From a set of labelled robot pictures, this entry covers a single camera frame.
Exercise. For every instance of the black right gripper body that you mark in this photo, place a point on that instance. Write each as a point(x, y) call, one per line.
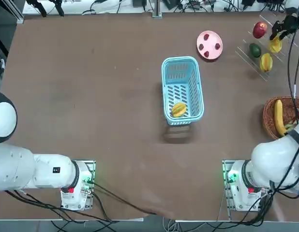
point(291, 22)

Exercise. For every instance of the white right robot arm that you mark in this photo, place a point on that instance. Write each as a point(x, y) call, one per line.
point(273, 157)

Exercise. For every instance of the yellow banana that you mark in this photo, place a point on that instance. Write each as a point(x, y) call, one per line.
point(278, 116)

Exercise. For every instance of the red apple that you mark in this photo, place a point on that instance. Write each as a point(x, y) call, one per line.
point(259, 30)

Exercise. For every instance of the pink round plate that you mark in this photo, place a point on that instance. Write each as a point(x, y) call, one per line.
point(210, 43)

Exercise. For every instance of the green avocado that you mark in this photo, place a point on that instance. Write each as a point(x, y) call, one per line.
point(255, 50)

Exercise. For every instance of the yellow star fruit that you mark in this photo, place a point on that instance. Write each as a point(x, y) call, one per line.
point(275, 47)
point(179, 110)
point(266, 62)

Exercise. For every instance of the black power adapter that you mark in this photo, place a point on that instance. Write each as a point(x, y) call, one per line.
point(247, 2)
point(171, 4)

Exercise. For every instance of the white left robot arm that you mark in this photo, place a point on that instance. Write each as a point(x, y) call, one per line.
point(19, 166)

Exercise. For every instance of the blue plastic basket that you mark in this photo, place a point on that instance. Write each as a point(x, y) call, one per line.
point(195, 96)

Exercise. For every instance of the red strawberry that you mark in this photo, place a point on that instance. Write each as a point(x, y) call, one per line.
point(206, 37)
point(201, 46)
point(217, 46)
point(207, 53)

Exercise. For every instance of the clear acrylic stepped stand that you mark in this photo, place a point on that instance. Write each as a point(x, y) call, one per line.
point(252, 63)

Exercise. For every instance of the brown wicker basket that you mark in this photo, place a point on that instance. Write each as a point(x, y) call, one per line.
point(269, 113)

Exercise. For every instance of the aluminium camera post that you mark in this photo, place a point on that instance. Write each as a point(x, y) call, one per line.
point(157, 9)

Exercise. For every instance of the black stand leg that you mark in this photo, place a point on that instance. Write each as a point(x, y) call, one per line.
point(58, 8)
point(40, 8)

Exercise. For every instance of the aluminium frame rail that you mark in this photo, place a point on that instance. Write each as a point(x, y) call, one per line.
point(15, 12)

